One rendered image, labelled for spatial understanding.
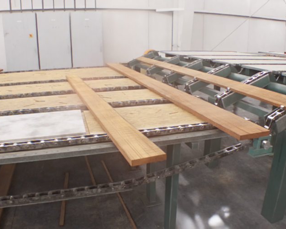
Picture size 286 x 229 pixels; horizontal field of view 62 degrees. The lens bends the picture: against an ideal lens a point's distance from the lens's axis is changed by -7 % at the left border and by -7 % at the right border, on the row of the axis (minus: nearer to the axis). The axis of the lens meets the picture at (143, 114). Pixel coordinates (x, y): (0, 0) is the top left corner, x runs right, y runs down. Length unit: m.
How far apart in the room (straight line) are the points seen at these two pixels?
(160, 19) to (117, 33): 1.36
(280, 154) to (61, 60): 5.68
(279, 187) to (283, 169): 0.15
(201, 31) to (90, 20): 3.58
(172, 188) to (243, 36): 8.05
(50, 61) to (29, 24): 1.02
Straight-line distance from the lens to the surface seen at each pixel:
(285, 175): 1.98
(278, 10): 10.45
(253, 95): 2.04
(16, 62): 6.77
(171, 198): 1.70
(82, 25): 6.67
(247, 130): 1.36
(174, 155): 1.54
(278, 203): 2.10
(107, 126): 1.33
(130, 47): 7.49
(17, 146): 1.30
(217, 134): 1.48
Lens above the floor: 1.32
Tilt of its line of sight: 17 degrees down
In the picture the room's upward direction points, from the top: straight up
